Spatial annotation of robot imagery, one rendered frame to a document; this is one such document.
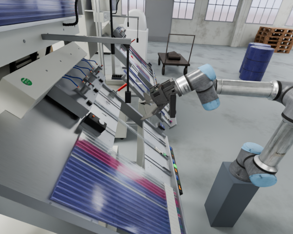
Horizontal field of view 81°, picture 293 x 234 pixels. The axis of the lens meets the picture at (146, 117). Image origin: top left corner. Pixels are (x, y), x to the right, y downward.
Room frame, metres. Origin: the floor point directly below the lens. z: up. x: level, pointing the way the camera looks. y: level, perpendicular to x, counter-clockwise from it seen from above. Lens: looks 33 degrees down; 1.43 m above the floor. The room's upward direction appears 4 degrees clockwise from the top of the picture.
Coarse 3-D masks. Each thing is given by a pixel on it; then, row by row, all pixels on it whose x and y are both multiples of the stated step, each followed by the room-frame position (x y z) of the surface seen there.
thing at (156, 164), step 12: (144, 132) 0.75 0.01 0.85; (156, 132) 0.86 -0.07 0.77; (144, 144) 0.65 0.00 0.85; (156, 144) 0.73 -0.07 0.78; (144, 156) 0.57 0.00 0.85; (156, 156) 0.63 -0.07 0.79; (144, 168) 0.50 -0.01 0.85; (156, 168) 0.55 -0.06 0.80; (168, 168) 0.62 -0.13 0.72; (168, 180) 0.53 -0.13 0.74
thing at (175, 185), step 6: (168, 144) 0.80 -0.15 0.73; (168, 150) 0.74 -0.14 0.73; (168, 156) 0.70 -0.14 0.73; (168, 162) 0.66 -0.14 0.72; (174, 174) 0.57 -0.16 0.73; (174, 180) 0.54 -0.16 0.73; (174, 186) 0.51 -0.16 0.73; (180, 204) 0.42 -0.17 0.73; (180, 210) 0.39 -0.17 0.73; (180, 216) 0.37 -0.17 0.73; (186, 228) 0.32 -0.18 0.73
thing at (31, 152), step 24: (0, 120) 0.32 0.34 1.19; (24, 120) 0.36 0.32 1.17; (48, 120) 0.41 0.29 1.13; (72, 120) 0.47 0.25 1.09; (0, 144) 0.27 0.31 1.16; (24, 144) 0.30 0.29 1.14; (48, 144) 0.34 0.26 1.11; (72, 144) 0.38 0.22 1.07; (0, 168) 0.22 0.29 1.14; (24, 168) 0.25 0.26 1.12; (48, 168) 0.28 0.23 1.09; (24, 192) 0.20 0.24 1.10; (48, 192) 0.22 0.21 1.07
